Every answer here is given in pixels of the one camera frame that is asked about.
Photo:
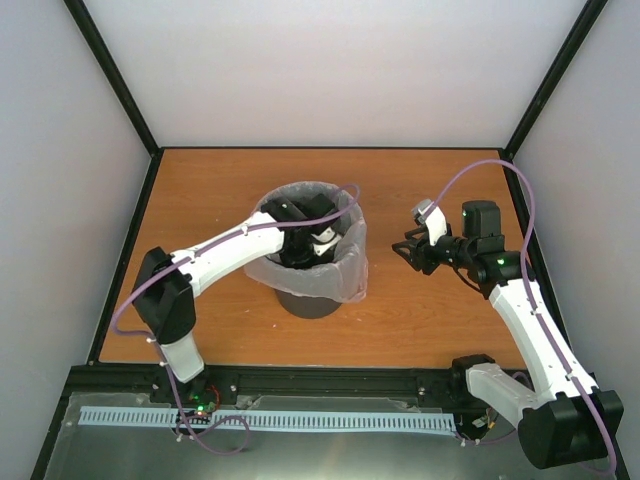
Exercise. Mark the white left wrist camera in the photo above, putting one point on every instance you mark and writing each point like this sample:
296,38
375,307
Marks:
325,242

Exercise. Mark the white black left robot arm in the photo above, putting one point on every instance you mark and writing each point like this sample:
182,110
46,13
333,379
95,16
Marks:
169,283

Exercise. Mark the small green-lit circuit board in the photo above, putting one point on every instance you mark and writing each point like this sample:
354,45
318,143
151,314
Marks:
206,406

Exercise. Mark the light blue slotted cable duct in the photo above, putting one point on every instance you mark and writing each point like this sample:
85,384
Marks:
272,421

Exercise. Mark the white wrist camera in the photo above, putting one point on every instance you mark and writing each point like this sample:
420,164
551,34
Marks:
325,242
429,216

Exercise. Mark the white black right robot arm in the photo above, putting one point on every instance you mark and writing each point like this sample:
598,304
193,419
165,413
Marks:
562,417

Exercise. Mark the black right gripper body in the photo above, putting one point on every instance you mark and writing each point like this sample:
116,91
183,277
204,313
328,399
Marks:
462,249

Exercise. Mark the black right frame post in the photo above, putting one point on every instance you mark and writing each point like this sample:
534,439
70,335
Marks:
571,45

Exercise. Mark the pink plastic trash bag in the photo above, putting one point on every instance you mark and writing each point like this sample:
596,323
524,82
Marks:
343,280

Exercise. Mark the black frame post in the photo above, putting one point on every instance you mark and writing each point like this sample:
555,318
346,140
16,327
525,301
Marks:
100,51
571,45

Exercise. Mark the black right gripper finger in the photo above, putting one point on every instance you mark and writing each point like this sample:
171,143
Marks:
411,252
420,234

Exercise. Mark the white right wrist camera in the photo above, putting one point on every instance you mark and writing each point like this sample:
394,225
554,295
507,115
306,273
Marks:
429,216

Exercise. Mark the black left frame post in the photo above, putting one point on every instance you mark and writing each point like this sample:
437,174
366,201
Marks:
100,51

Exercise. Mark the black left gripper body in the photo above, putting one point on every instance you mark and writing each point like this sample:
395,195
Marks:
298,258

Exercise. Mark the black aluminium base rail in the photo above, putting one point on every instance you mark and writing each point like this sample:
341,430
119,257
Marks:
425,388

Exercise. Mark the dark grey trash bin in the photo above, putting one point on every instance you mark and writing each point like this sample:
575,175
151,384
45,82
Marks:
307,307

